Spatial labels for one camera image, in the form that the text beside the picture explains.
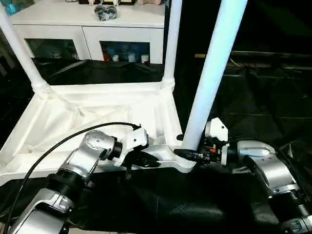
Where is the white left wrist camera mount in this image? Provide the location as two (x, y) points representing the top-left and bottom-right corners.
(113, 127), (150, 168)

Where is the black glossy mat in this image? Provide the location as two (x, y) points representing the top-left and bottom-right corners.
(0, 55), (312, 232)

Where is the long black bar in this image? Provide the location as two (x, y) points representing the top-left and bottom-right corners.
(230, 50), (312, 58)

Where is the bag of black parts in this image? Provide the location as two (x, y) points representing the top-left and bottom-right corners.
(94, 4), (119, 21)

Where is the white pole with blue ribbon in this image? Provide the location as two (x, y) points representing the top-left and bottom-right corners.
(3, 1), (17, 16)

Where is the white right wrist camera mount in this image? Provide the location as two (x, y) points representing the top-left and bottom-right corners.
(204, 117), (230, 167)

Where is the white sideboard cabinet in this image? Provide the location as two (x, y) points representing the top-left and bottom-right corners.
(9, 2), (166, 64)

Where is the beige plush toy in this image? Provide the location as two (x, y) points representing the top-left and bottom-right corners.
(138, 0), (163, 6)

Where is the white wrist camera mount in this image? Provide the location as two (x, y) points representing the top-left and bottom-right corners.
(204, 117), (230, 167)
(113, 127), (150, 168)

